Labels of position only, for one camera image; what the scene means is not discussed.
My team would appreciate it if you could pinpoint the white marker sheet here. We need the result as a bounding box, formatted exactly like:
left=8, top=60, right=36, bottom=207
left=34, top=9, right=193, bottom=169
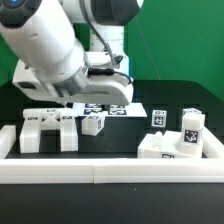
left=73, top=103, right=147, bottom=117

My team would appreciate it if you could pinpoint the white chair seat part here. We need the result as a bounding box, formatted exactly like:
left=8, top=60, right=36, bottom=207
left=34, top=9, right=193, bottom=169
left=137, top=131, right=203, bottom=159

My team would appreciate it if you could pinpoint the white chair back part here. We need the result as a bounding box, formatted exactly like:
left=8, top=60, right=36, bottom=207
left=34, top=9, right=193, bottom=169
left=20, top=108, right=78, bottom=153

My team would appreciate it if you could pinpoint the white tagged cube near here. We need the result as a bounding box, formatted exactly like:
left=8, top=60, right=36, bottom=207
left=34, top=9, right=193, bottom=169
left=152, top=110, right=167, bottom=128

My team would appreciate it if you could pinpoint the white U-shaped fence frame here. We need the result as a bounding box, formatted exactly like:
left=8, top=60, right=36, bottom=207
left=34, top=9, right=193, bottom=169
left=0, top=125, right=224, bottom=184

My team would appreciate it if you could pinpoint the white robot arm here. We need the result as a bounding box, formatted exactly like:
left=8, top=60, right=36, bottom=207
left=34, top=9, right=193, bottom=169
left=0, top=0, right=144, bottom=106

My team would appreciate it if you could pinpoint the white tagged cube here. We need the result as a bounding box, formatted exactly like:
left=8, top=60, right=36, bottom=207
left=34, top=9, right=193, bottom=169
left=152, top=110, right=167, bottom=128
left=182, top=108, right=202, bottom=116

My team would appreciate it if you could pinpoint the white tagged cube far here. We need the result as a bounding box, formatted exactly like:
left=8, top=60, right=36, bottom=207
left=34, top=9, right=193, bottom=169
left=182, top=108, right=202, bottom=116

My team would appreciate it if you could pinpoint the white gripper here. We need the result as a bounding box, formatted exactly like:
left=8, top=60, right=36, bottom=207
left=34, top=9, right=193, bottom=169
left=12, top=60, right=133, bottom=106

